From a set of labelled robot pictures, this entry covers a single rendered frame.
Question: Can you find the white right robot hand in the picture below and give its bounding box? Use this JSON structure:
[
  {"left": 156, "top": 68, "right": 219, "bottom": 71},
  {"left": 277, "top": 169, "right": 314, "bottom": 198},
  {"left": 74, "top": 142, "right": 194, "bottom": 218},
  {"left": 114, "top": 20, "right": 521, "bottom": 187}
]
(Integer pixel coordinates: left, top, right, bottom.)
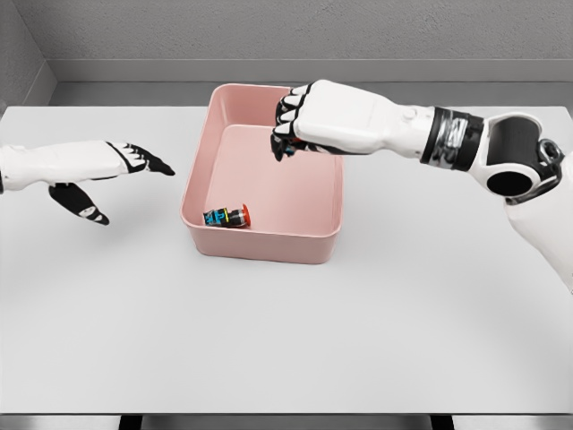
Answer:
[{"left": 269, "top": 79, "right": 396, "bottom": 163}]

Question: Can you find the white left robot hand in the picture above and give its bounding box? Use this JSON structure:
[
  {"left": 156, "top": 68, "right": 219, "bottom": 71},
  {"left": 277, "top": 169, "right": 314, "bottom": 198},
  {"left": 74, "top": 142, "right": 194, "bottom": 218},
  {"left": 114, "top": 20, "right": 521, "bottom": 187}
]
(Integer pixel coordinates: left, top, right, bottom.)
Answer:
[{"left": 30, "top": 140, "right": 176, "bottom": 227}]

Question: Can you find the pink plastic basket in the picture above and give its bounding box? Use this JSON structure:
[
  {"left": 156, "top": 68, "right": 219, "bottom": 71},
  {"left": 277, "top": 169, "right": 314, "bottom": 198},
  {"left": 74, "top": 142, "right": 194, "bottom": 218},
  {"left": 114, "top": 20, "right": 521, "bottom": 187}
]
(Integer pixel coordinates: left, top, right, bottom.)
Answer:
[{"left": 179, "top": 82, "right": 346, "bottom": 266}]

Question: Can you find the industrial switch with red button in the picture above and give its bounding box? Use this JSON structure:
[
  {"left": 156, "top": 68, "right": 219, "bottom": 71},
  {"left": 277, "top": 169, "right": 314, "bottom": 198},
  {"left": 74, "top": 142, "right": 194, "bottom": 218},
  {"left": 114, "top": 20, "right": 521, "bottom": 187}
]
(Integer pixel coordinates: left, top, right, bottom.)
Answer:
[{"left": 202, "top": 203, "right": 252, "bottom": 228}]

